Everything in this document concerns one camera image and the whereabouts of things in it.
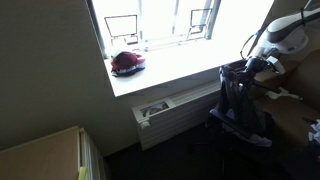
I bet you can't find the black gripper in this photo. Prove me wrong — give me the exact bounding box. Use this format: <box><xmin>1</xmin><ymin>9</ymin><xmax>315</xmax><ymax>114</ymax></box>
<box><xmin>244</xmin><ymin>55</ymin><xmax>269</xmax><ymax>77</ymax></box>

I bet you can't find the black backpack bag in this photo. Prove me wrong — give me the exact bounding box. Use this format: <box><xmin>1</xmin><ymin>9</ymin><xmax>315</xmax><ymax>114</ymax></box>
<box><xmin>217</xmin><ymin>63</ymin><xmax>269</xmax><ymax>135</ymax></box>

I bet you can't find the black slatted office chair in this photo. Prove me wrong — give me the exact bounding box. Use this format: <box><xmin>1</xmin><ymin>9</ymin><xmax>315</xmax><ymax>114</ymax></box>
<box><xmin>189</xmin><ymin>108</ymin><xmax>279</xmax><ymax>180</ymax></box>

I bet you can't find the small white cloth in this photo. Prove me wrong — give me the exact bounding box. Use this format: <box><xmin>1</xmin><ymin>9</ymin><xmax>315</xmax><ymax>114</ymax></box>
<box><xmin>265</xmin><ymin>86</ymin><xmax>304</xmax><ymax>102</ymax></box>

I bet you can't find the tan leather sofa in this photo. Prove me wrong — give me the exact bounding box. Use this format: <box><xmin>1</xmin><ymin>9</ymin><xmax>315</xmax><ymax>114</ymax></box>
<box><xmin>253</xmin><ymin>49</ymin><xmax>320</xmax><ymax>153</ymax></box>

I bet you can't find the light blue crumpled cloth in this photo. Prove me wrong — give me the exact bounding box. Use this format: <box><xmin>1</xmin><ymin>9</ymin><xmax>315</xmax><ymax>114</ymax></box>
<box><xmin>225</xmin><ymin>109</ymin><xmax>274</xmax><ymax>148</ymax></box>

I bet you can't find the large white crumpled cloth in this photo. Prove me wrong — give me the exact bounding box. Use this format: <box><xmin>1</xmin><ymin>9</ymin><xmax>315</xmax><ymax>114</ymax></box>
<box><xmin>307</xmin><ymin>119</ymin><xmax>320</xmax><ymax>145</ymax></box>

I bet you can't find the dark folded cloth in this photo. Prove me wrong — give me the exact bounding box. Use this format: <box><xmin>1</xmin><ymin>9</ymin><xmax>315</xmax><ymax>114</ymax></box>
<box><xmin>111</xmin><ymin>63</ymin><xmax>147</xmax><ymax>78</ymax></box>

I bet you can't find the red and white cap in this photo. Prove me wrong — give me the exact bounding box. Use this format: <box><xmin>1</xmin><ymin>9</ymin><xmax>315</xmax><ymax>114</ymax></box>
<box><xmin>109</xmin><ymin>49</ymin><xmax>147</xmax><ymax>73</ymax></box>

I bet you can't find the yellow sticky note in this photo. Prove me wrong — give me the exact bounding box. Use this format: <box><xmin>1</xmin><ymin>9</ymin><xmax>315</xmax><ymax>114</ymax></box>
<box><xmin>77</xmin><ymin>165</ymin><xmax>88</xmax><ymax>180</ymax></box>

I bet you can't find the light wooden cabinet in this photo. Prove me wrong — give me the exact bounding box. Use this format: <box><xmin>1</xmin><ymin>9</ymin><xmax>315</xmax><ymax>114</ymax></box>
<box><xmin>0</xmin><ymin>125</ymin><xmax>108</xmax><ymax>180</ymax></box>

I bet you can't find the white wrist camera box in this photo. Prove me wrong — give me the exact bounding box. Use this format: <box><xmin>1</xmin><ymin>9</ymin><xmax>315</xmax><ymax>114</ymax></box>
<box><xmin>265</xmin><ymin>55</ymin><xmax>287</xmax><ymax>76</ymax></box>

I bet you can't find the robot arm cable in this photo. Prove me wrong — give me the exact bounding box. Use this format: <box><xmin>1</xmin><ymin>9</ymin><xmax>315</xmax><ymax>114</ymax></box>
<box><xmin>239</xmin><ymin>27</ymin><xmax>269</xmax><ymax>62</ymax></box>

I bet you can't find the white wall radiator unit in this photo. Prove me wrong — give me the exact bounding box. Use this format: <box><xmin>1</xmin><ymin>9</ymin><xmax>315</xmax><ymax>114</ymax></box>
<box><xmin>131</xmin><ymin>79</ymin><xmax>224</xmax><ymax>152</ymax></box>

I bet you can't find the dark window frame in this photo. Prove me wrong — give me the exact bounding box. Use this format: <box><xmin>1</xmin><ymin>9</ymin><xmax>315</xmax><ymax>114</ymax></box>
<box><xmin>85</xmin><ymin>0</ymin><xmax>224</xmax><ymax>59</ymax></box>

